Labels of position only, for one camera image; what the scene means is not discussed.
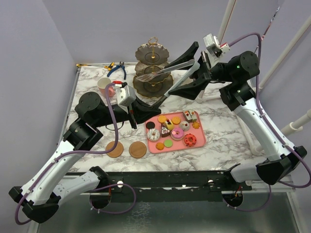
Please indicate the left round wooden coaster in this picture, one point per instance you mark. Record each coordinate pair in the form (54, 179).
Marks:
(118, 150)

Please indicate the red frosted donut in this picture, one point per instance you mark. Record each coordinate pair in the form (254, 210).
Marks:
(190, 140)

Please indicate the pink serving tray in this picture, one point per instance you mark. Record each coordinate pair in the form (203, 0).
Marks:
(177, 145)

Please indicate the pink frosted donut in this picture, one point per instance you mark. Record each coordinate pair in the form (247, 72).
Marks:
(177, 134)

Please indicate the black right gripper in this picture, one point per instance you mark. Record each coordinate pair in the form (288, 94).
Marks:
(201, 79)

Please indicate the orange waffle biscuit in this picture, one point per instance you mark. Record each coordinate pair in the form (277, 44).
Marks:
(176, 120)

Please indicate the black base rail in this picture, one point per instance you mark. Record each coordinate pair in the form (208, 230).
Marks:
(167, 186)

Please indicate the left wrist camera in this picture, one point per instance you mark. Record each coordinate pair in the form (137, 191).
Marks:
(125, 96)

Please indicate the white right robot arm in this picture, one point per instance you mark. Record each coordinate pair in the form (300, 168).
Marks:
(282, 155)

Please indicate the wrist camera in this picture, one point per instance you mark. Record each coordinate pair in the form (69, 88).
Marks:
(213, 46)
(125, 96)

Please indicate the white pvc pipe frame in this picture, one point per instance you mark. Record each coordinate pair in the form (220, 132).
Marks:
(284, 82)

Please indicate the right round wooden coaster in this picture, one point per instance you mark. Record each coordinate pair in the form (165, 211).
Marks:
(137, 149)

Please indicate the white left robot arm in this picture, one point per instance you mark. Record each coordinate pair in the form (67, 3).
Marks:
(40, 198)

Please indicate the black sandwich cookie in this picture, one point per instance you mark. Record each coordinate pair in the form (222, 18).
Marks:
(150, 125)

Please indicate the chocolate cake slice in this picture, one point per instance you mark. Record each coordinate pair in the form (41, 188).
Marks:
(165, 132)

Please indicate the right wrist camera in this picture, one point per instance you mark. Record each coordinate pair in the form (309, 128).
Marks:
(213, 46)

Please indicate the yellow handled cutters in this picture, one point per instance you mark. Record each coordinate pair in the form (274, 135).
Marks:
(110, 66)

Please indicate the round wooden coaster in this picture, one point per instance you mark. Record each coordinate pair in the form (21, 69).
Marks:
(118, 150)
(137, 149)

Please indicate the three-tier grey cake stand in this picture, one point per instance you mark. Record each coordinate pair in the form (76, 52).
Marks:
(152, 57)

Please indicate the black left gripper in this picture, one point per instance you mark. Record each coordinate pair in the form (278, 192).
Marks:
(139, 111)

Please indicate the metal serving tongs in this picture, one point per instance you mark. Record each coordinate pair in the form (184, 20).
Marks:
(157, 81)

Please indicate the layered square cake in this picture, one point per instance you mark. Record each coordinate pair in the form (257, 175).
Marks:
(190, 115)

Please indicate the green macaron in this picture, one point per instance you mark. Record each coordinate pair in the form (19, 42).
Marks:
(168, 143)

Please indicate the orange jam biscuit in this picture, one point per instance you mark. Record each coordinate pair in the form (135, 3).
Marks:
(161, 119)

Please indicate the pink mug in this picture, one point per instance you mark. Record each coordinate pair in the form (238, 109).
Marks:
(102, 84)

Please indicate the chocolate chip cookie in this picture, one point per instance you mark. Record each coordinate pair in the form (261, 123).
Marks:
(159, 146)

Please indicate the orange flower cookie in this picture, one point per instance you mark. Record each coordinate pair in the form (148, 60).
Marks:
(196, 125)

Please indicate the white chocolate-striped donut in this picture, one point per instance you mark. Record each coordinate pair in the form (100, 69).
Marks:
(153, 135)

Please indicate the yellow cake slice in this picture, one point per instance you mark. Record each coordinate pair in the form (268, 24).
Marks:
(169, 124)

